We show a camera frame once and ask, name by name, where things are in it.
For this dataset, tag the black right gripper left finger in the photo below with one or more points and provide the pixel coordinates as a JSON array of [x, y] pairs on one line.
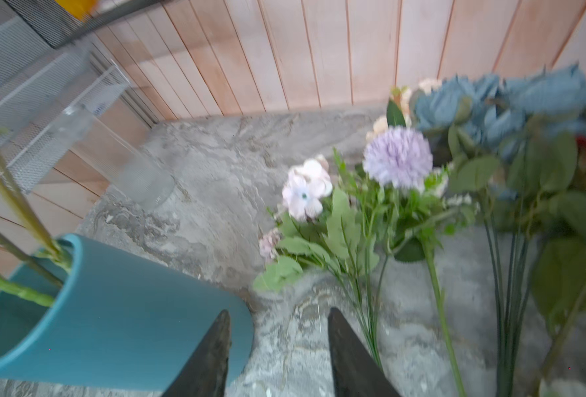
[[206, 372]]

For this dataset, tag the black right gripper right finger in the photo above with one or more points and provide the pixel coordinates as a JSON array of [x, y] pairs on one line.
[[354, 371]]

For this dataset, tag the teal ceramic vase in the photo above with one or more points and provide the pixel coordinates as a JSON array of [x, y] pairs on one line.
[[119, 321]]

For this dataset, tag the lilac pompom flower spray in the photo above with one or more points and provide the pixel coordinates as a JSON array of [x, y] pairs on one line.
[[351, 222]]

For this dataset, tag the yellow poppy spray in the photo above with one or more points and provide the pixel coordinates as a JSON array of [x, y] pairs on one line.
[[20, 207]]

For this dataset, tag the clear glass vase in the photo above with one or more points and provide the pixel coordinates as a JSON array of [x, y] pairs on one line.
[[129, 170]]

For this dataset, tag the dusty blue rose bunch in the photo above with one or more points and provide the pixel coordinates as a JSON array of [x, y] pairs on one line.
[[513, 146]]

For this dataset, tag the white wire shelf rack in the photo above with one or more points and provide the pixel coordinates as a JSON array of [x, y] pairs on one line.
[[38, 88]]

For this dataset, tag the black mesh wall basket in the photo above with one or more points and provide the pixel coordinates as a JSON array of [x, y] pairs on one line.
[[58, 27]]

